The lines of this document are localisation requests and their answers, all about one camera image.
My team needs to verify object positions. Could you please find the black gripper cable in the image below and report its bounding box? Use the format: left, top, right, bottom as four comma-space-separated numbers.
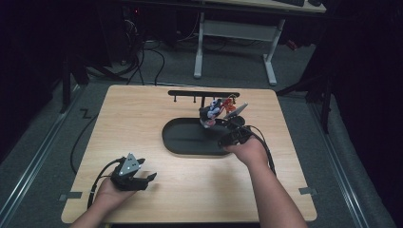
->
86, 157, 125, 209
240, 124, 278, 177

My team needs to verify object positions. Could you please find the metal floor rail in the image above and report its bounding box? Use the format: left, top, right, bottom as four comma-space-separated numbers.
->
0, 85, 82, 224
307, 103, 373, 228

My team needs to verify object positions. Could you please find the person's right hand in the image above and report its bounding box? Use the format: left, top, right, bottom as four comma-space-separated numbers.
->
222, 136, 271, 168

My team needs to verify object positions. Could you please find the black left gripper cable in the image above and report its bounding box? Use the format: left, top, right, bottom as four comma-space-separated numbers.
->
86, 157, 125, 209

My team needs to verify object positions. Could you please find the black floor cable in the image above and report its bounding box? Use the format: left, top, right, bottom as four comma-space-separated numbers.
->
69, 113, 100, 176

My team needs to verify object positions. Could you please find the plush toy keychain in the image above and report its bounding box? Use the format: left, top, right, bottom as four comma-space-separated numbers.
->
201, 98, 223, 129

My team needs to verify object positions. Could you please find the black computer tower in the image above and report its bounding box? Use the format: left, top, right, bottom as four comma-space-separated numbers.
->
119, 5, 145, 66

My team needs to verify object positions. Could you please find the red strap figure keychain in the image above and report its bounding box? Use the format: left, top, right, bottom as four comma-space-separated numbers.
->
220, 94, 238, 116

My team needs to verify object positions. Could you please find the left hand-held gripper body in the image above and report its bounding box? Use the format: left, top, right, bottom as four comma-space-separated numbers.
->
109, 152, 150, 192

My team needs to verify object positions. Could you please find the white-framed wooden desk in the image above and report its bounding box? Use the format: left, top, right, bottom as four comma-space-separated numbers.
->
193, 0, 327, 87

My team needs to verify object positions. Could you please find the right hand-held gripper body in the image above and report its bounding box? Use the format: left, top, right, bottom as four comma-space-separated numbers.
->
218, 102, 255, 148

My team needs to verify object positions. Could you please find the bundle of black cables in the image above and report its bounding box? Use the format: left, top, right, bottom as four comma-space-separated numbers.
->
122, 17, 166, 87

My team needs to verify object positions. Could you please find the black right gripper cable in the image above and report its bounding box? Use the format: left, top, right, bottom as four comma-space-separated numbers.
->
240, 124, 278, 177

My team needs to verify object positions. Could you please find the black hook rack with tray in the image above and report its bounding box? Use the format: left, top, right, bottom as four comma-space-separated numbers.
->
162, 89, 247, 157

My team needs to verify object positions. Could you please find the person's left hand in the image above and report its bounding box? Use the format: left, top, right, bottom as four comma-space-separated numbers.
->
94, 178, 138, 207

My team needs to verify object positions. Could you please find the black metal stand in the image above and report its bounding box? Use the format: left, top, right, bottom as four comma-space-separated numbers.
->
275, 47, 336, 135
59, 53, 91, 114

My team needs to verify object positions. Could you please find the grey tape piece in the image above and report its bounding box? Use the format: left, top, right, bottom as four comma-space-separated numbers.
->
58, 191, 84, 202
297, 186, 318, 196

